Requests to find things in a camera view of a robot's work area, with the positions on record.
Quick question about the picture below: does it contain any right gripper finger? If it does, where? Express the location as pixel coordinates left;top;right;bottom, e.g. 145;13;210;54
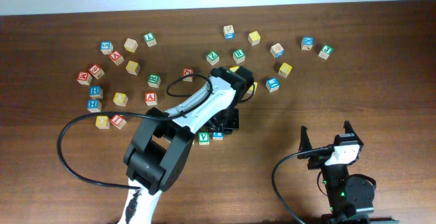
342;121;356;138
297;126;313;159

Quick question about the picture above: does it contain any blue P block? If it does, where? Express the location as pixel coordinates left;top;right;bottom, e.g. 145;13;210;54
212;132;224;140

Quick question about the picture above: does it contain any green V block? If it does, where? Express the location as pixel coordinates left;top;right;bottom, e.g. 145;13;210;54
198;132;210;145

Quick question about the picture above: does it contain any green r block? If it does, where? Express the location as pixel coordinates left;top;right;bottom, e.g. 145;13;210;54
233;49;246;64
147;74;161;88

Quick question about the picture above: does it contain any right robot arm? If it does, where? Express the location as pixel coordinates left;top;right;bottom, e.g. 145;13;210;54
298;121;399;224

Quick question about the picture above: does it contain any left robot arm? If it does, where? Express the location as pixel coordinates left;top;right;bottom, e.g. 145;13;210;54
120;67;254;223

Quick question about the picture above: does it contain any yellow block cluster lower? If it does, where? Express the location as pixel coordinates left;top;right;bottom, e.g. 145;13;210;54
247;82;258;95

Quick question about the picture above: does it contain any yellow block cluster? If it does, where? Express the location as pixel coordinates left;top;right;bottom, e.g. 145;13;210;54
230;66;239;72
247;82;258;95

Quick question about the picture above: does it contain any yellow block cluster left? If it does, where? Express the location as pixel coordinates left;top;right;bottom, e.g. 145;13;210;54
230;66;239;72

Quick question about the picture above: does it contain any blue E block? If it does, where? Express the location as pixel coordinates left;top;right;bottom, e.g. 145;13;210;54
266;78;280;93

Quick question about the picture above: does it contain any red O block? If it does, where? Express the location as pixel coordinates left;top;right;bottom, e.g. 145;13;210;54
183;69;193;82

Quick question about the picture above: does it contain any green Z block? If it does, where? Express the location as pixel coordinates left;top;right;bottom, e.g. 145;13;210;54
206;51;219;65

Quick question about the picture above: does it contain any yellow block right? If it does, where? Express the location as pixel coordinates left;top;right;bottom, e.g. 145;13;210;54
278;63;292;78

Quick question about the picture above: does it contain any red A block lower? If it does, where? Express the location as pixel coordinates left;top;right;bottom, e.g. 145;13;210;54
144;92;158;106

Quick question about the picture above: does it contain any red a block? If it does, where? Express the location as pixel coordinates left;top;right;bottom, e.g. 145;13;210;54
144;92;158;106
109;50;125;66

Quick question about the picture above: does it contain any green J block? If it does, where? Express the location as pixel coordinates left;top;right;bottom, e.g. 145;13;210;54
318;45;334;60

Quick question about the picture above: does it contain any wood block blue side right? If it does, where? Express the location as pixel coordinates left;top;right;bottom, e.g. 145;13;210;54
270;43;284;58

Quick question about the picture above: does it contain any wood block blue side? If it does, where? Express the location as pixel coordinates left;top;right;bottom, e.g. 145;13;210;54
270;43;284;58
223;25;234;39

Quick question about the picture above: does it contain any yellow block top centre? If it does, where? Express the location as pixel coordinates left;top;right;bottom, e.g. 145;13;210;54
248;31;261;46

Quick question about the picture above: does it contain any blue X block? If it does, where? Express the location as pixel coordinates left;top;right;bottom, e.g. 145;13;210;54
301;36;314;50

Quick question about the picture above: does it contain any yellow block upper left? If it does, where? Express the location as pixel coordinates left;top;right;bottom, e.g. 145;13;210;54
126;61;140;76

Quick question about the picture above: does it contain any red I block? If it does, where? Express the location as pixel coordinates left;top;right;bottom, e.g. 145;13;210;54
110;114;127;129

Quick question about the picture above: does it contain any yellow block middle left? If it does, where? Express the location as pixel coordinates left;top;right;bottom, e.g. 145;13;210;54
113;93;128;107

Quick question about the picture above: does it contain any green L block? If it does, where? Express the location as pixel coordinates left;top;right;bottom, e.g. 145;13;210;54
144;33;157;47

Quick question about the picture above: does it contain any plain wood yellow-side block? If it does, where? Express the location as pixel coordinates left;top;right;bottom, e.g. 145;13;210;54
124;38;138;53

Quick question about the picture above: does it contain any yellow D block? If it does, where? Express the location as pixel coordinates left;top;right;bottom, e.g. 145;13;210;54
95;116;110;129

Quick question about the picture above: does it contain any red A block upper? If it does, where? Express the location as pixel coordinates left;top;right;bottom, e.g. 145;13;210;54
109;50;125;66

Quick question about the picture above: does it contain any blue H block lower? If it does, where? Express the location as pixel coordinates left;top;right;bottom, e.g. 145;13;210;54
87;99;102;112

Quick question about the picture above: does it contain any blue h block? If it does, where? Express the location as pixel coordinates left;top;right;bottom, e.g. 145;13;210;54
87;99;102;112
89;86;104;99

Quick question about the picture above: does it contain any blue H block upper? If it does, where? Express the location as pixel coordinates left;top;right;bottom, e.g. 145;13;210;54
89;86;104;99

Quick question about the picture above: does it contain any blue number 5 block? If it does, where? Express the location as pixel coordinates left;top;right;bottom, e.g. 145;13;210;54
100;41;114;55

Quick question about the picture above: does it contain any red 9 block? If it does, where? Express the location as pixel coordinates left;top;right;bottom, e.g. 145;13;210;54
89;64;104;79

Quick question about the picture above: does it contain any red M block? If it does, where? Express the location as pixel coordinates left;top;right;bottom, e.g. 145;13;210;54
76;71;92;86

